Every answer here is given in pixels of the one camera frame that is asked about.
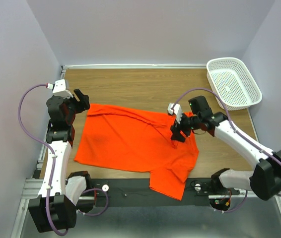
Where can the orange t shirt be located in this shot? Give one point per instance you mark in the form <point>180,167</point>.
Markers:
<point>137,141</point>

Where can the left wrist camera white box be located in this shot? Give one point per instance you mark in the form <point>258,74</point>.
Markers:
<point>60,88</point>

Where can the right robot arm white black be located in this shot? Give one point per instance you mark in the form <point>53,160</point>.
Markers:
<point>264,161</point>

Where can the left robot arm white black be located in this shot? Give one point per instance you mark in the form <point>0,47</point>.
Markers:
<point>54,208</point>

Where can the aluminium frame rail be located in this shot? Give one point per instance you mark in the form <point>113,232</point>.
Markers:
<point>263,187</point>

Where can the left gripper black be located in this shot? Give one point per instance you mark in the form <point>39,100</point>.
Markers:
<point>84,103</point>

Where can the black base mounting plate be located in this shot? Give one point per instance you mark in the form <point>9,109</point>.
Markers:
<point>135,192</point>

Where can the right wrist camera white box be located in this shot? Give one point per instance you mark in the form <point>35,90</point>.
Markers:
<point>175,110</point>

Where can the white perforated plastic basket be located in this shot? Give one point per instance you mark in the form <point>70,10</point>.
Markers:
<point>231,80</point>

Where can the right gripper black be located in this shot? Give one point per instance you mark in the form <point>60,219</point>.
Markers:
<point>175,133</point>

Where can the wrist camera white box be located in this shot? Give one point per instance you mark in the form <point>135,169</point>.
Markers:
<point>175,110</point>
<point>60,88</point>

